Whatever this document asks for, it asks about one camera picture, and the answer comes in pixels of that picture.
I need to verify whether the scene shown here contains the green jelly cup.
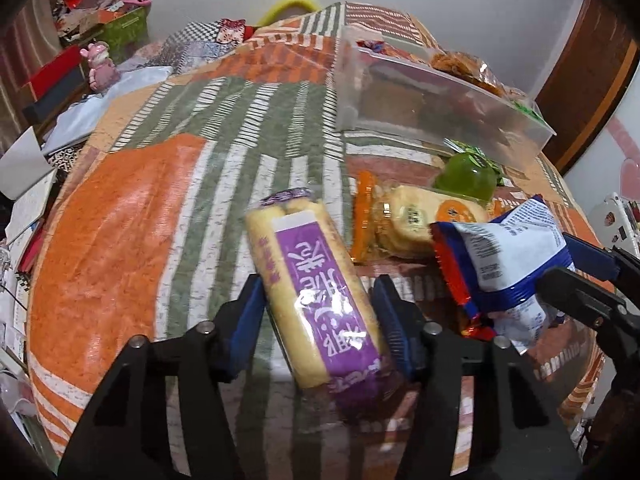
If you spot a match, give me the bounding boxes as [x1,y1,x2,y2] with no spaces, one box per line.
[432,144,502,206]

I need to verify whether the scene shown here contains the striped brown curtain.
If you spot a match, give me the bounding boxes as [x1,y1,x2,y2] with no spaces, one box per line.
[0,0,62,152]

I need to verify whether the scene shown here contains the wooden door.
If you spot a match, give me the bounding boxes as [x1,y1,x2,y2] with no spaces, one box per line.
[532,0,640,176]

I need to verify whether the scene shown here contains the green cardboard box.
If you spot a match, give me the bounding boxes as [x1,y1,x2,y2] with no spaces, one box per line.
[94,5,151,64]

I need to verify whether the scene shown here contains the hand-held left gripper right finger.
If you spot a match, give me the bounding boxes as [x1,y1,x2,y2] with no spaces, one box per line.
[369,275,587,480]

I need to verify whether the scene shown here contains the pile of papers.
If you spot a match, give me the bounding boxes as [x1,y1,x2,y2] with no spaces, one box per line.
[0,125,59,363]

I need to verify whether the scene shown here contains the clear cookie packet green clips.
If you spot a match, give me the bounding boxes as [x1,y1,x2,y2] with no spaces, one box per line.
[430,49,507,99]

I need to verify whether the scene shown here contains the white cloth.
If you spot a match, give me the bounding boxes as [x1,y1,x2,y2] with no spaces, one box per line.
[42,67,172,154]

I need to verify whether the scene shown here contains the blue white snack bag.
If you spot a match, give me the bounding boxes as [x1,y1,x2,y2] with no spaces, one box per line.
[431,195,577,357]

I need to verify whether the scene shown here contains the striped patchwork blanket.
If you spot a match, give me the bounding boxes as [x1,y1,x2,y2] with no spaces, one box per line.
[25,0,607,477]

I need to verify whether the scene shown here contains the yellow foam tube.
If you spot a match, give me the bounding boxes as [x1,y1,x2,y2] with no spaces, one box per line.
[257,0,327,27]

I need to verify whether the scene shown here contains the orange rice cracker packet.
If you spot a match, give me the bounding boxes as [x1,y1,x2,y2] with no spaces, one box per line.
[350,170,494,264]

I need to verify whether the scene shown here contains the checkered patterned cloth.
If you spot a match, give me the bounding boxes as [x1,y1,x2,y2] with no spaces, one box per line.
[150,16,262,77]

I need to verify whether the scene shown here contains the purple label cake packet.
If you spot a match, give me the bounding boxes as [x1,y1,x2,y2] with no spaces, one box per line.
[244,187,401,411]

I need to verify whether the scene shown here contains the white cabinet with stickers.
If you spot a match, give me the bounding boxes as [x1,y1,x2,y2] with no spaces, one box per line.
[560,50,640,262]

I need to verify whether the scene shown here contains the green pea packet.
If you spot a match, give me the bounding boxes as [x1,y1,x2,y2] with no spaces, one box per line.
[510,97,547,124]

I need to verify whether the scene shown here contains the pink rabbit toy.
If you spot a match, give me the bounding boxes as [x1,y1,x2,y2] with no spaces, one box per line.
[80,42,122,92]

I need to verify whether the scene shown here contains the red snack bag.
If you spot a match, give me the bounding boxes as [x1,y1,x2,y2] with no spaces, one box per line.
[352,37,402,57]

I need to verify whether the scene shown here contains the red flat box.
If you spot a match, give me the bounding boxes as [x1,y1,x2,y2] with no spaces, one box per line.
[20,47,87,99]

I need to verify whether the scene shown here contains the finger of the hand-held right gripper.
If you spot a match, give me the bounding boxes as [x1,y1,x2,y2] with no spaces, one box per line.
[562,231,640,287]
[535,265,632,332]

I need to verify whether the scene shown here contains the clear plastic container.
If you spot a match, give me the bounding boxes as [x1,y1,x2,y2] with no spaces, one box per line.
[332,25,557,172]

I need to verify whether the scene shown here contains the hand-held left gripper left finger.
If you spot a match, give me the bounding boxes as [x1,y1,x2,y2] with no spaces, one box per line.
[57,274,273,480]

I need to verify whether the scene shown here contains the dark flat box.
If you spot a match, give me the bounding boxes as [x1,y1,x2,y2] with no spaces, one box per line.
[22,67,94,124]

